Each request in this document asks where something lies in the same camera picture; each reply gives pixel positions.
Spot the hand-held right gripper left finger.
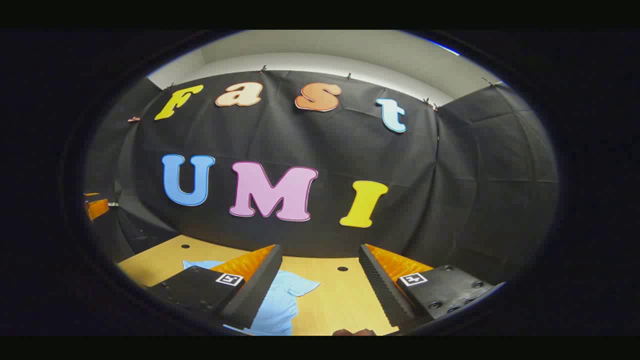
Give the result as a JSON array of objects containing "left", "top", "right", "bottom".
[{"left": 145, "top": 244, "right": 284, "bottom": 331}]

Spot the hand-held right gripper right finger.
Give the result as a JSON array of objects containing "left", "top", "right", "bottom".
[{"left": 358, "top": 243, "right": 506, "bottom": 331}]

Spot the light blue T-shirt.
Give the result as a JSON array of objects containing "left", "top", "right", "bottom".
[{"left": 182, "top": 259, "right": 321, "bottom": 336}]

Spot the black backdrop cloth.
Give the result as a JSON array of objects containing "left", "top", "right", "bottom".
[{"left": 84, "top": 69, "right": 560, "bottom": 287}]

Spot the row of cloth clips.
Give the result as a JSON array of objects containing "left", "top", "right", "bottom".
[{"left": 127, "top": 64, "right": 503, "bottom": 123}]

